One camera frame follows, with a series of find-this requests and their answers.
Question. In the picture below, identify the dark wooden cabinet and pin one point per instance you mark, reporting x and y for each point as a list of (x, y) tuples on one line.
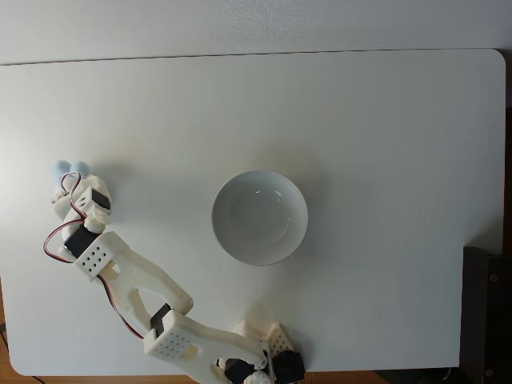
[(488, 320)]

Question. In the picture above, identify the black table clamp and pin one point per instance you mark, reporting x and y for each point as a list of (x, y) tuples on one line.
[(292, 364)]

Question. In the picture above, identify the white ceramic bowl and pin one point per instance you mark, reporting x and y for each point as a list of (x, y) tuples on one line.
[(260, 218)]

